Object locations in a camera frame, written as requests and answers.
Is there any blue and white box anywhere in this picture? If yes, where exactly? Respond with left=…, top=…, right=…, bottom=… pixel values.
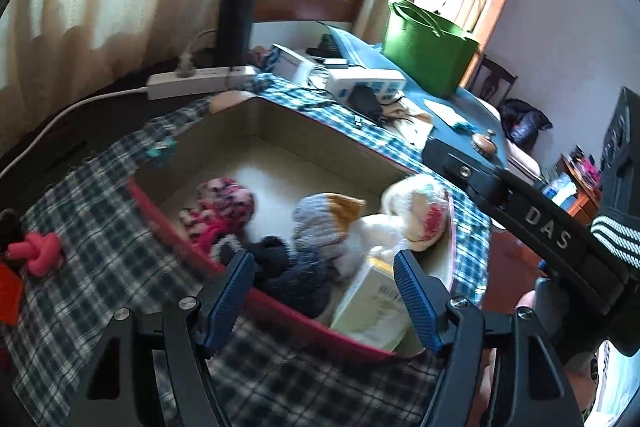
left=272, top=44, right=326, bottom=84

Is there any black thermos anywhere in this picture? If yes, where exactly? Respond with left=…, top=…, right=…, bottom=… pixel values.
left=216, top=0, right=264, bottom=64

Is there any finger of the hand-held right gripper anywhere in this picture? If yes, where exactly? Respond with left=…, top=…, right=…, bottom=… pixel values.
left=422, top=138, right=511, bottom=228

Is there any pink toy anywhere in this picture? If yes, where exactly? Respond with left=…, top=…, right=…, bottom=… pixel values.
left=6, top=232, right=65, bottom=278

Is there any wooden side table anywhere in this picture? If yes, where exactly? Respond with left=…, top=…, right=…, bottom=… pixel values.
left=542, top=152, right=602, bottom=228

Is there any red rectangular box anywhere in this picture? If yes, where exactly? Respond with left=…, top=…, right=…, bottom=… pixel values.
left=127, top=97, right=458, bottom=360

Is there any dark wooden chair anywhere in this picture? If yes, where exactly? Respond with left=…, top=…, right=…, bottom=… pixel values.
left=470, top=54, right=518, bottom=108

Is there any green bag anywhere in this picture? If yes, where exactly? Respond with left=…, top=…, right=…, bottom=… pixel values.
left=382, top=0, right=481, bottom=99

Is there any grey and orange knit hat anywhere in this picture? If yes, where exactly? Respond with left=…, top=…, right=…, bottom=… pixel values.
left=291, top=193, right=367, bottom=259

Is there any dark blue knit item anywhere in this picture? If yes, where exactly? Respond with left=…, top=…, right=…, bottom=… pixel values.
left=210, top=234, right=333, bottom=319

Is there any round wooden brush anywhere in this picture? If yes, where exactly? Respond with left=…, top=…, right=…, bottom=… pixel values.
left=472, top=132, right=498, bottom=156

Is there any dark blue fuzzy item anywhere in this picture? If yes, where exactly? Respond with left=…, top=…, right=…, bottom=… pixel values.
left=0, top=209, right=22, bottom=253

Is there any blue tablecloth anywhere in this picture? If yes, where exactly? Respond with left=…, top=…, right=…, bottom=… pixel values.
left=320, top=22, right=511, bottom=168

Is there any cream cloth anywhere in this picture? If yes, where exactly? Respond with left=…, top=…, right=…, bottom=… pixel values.
left=382, top=102, right=433, bottom=144

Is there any white power strip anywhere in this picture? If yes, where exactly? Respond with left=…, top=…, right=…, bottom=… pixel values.
left=146, top=66, right=261, bottom=101

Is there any white power cable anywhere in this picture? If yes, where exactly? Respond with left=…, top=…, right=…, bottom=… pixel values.
left=0, top=89, right=151, bottom=158

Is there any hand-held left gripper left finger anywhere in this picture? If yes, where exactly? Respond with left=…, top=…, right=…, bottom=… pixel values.
left=65, top=251, right=256, bottom=427

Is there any pink knit glove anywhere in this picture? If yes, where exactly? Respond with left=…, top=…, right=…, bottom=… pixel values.
left=179, top=177, right=255, bottom=253

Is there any white plush toy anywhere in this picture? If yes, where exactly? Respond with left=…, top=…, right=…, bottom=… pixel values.
left=345, top=174, right=451, bottom=280

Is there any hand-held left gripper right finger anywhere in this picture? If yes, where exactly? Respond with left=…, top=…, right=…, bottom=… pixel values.
left=394, top=251, right=586, bottom=427

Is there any dark jacket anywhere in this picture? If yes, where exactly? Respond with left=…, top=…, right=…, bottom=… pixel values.
left=500, top=98, right=553, bottom=144

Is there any blue plaid cloth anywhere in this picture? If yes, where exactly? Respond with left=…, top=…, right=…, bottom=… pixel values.
left=0, top=74, right=493, bottom=427

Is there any black adapter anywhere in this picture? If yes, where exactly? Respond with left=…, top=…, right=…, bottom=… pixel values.
left=348, top=86, right=383, bottom=118

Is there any white paper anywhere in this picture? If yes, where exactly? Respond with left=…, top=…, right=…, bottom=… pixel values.
left=424, top=99, right=463, bottom=126

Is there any teal clip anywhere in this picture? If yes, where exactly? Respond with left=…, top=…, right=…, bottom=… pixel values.
left=142, top=141, right=178, bottom=160

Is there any grey plug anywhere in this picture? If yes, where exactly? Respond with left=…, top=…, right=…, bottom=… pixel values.
left=177, top=29, right=221, bottom=78

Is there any white box with blue squares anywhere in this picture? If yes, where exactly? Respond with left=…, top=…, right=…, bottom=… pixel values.
left=325, top=67, right=407, bottom=105

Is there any person's leg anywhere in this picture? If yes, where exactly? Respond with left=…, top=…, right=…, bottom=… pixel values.
left=480, top=277, right=601, bottom=427

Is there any cream cardboard box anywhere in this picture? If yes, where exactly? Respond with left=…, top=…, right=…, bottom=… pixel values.
left=330, top=254, right=426, bottom=353

